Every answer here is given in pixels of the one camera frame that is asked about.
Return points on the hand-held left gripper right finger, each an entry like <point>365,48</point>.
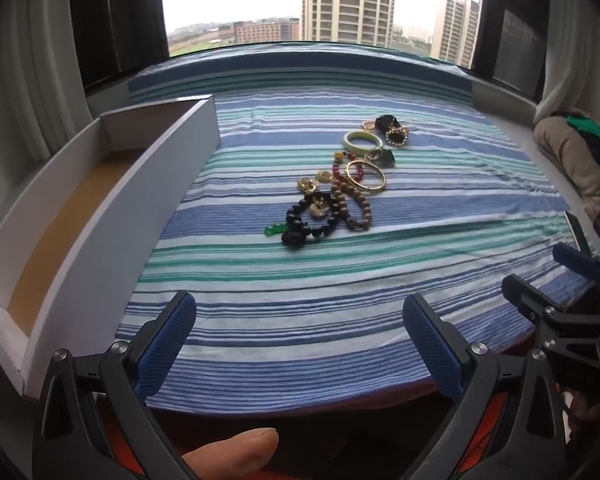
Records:
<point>432,347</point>

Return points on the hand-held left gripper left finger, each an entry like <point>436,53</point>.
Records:
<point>167,345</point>

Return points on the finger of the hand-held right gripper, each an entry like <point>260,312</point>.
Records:
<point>575,261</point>
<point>527,297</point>

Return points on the white cardboard box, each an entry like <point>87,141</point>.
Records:
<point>105,260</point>

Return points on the green pendant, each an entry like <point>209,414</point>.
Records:
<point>272,230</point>

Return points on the gold white earring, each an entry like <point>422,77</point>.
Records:
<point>319,208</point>

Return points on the person's right hand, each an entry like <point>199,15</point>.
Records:
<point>592,417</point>

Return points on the person's left hand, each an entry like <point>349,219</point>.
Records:
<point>230,450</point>

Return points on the orange garment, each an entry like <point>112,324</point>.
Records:
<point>497,407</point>

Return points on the pile of clothes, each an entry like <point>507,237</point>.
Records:
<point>565,155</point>

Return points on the blue green striped bed sheet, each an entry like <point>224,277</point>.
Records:
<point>305,310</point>

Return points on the gold bangle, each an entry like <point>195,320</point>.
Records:
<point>377,187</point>

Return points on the dark green hair clip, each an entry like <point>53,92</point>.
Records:
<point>388,158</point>

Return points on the pale green jade bangle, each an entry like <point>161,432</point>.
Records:
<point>352,146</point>

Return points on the black bow hair clip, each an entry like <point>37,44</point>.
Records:
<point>387,122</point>

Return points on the white curtain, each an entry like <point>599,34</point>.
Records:
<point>575,35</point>
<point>25,70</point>

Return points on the beige apartment building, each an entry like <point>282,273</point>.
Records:
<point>455,30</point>

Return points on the low red brick building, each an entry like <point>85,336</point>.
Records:
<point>265,31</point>

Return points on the tall beige tower building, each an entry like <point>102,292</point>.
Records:
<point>347,0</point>

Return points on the dark window frame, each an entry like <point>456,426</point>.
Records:
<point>512,20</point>
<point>120,15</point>

